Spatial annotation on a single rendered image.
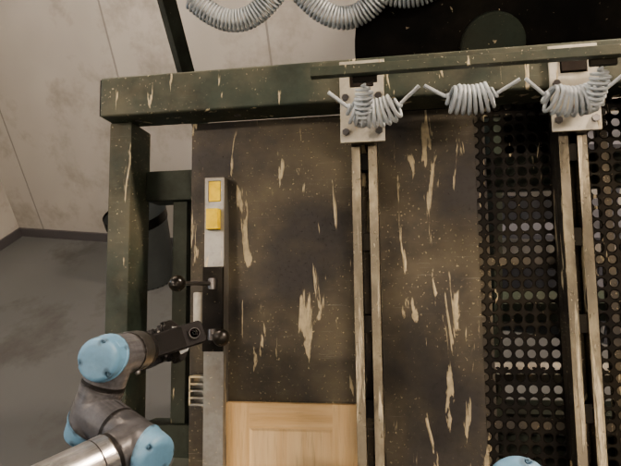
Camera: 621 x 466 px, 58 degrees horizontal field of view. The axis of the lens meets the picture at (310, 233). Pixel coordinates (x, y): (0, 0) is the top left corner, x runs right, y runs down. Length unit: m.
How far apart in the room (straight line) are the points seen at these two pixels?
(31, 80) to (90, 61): 0.59
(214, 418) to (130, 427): 0.47
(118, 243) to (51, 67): 3.41
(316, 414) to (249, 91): 0.77
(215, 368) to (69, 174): 3.86
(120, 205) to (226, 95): 0.38
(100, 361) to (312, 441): 0.58
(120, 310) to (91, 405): 0.46
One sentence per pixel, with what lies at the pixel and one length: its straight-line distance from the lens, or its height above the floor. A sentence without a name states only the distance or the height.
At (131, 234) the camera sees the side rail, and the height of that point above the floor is 1.57.
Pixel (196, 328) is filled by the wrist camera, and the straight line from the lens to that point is 1.17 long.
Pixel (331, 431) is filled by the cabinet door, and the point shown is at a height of 1.18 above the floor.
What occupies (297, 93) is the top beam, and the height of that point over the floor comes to 1.86.
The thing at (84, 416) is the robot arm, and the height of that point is 1.53.
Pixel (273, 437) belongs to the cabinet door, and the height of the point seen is 1.16.
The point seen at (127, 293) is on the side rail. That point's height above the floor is 1.46.
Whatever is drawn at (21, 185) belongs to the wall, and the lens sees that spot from 5.51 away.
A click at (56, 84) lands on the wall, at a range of 4.82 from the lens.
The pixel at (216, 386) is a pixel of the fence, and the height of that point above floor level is 1.27.
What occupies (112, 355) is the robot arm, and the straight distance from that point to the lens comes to 1.00.
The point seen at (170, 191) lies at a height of 1.63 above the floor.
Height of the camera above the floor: 2.19
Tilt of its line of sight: 28 degrees down
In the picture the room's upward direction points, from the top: 7 degrees counter-clockwise
